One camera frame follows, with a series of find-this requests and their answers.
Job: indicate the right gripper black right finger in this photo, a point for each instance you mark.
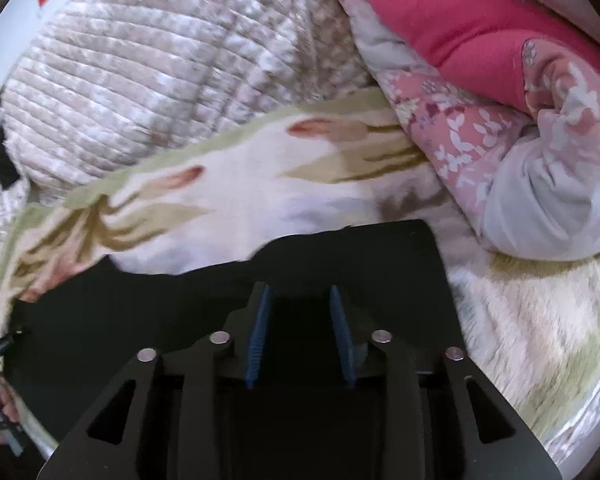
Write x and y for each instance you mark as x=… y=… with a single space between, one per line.
x=443 y=419

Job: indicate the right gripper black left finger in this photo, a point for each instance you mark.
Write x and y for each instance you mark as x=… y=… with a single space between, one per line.
x=155 y=419

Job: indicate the black pants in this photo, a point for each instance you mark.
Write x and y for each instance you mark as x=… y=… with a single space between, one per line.
x=300 y=419

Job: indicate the floral fleece blanket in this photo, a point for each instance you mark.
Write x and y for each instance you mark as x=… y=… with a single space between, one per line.
x=533 y=327

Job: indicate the beige quilted bedspread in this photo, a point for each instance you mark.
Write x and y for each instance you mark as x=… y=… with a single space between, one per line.
x=106 y=84

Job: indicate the pink floral rolled comforter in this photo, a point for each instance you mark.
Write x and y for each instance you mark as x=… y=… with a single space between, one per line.
x=503 y=97

